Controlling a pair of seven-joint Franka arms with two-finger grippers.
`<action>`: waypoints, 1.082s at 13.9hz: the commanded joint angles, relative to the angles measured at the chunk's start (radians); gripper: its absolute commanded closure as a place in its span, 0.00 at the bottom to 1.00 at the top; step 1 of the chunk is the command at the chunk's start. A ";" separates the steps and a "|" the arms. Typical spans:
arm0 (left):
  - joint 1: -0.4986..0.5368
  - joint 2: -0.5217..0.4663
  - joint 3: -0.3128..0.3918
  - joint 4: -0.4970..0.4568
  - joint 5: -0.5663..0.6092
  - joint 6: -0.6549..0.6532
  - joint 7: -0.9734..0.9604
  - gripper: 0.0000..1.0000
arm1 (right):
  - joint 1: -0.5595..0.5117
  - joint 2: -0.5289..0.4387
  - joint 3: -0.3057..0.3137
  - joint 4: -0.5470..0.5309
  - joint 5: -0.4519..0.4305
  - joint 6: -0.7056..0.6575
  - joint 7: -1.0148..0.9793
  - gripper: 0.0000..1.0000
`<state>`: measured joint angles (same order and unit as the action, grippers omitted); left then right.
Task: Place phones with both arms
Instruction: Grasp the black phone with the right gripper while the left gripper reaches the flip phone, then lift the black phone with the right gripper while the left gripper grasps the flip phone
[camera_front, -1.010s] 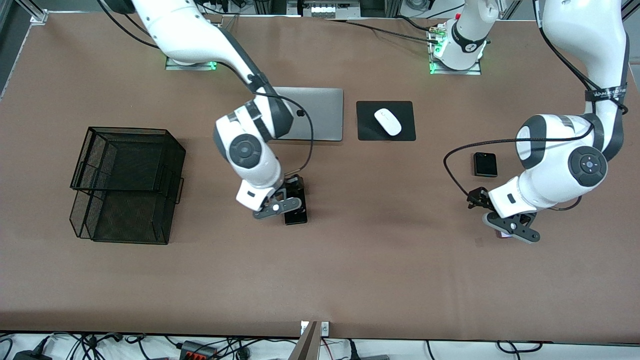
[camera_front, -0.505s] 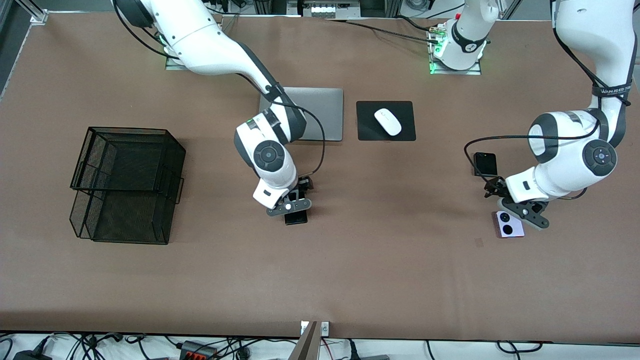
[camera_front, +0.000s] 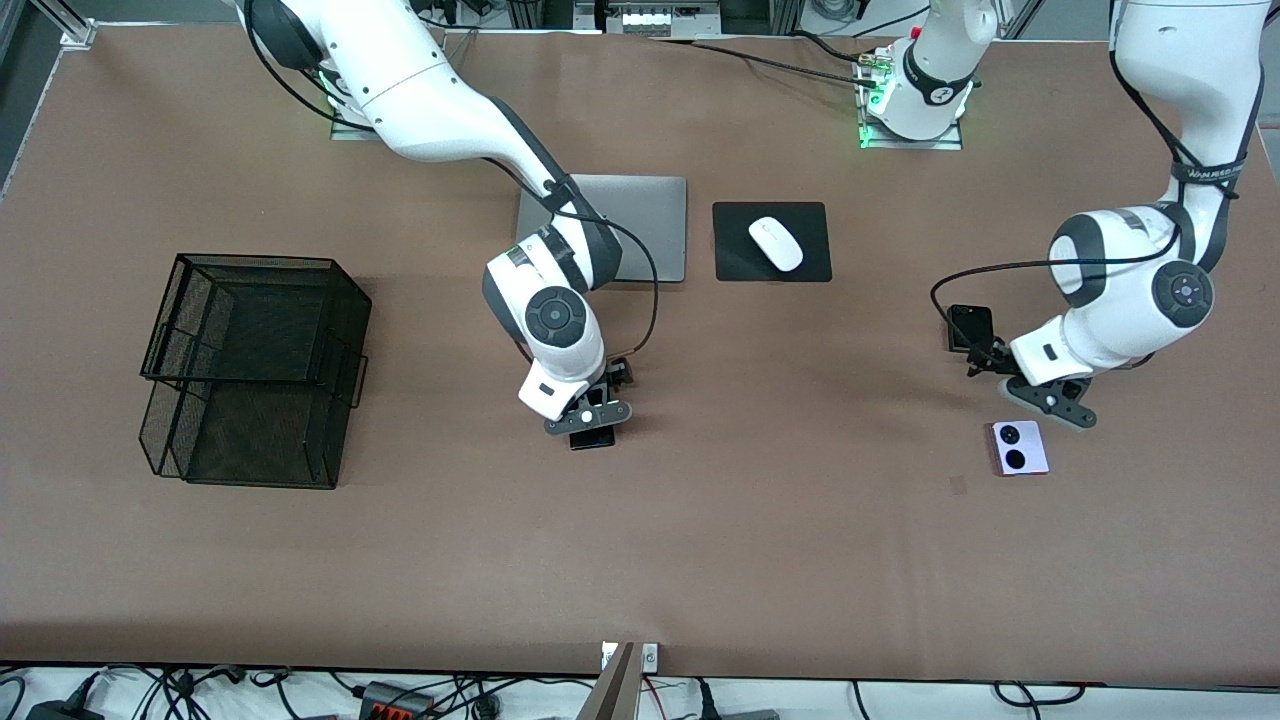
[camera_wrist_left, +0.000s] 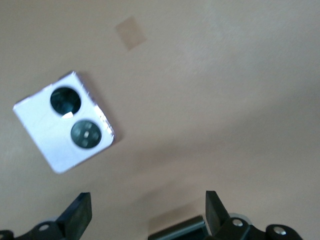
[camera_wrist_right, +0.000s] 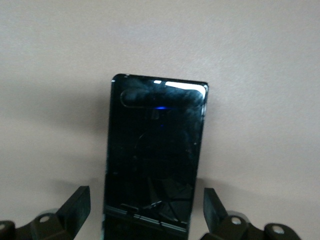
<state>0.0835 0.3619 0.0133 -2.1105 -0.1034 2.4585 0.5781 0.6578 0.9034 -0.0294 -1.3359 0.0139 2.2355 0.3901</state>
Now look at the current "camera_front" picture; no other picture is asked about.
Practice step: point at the black flip phone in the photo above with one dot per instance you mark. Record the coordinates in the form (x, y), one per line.
(965, 325)

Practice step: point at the black slab smartphone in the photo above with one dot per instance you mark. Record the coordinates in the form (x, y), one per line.
(592, 441)

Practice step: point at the lavender flip phone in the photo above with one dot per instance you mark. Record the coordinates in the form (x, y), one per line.
(1020, 448)

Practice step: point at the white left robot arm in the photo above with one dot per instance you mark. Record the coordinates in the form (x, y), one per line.
(1180, 60)

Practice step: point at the silver laptop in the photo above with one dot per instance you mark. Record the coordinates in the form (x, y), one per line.
(655, 225)

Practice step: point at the black mouse pad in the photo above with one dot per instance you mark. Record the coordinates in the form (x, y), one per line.
(735, 250)

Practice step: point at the white computer mouse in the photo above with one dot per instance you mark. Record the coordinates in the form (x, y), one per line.
(776, 244)

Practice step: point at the black mesh two-tier tray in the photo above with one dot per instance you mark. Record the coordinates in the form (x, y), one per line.
(260, 440)

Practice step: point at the black power strip orange switches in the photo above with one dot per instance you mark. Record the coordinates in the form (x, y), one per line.
(395, 705)

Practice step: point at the black power adapter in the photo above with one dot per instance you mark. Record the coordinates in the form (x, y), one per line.
(60, 712)

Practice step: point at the aluminium profile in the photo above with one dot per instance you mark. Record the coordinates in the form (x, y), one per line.
(75, 28)

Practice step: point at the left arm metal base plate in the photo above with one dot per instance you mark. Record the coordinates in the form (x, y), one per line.
(945, 143)

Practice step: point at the white metal bracket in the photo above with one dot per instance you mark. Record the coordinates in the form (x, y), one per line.
(648, 658)

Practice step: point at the grey camera stand post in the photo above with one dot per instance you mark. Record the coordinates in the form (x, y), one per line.
(615, 695)

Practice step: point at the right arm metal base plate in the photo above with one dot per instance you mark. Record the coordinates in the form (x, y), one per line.
(345, 132)

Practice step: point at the metal frame with white connectors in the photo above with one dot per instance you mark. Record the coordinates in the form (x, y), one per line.
(650, 18)

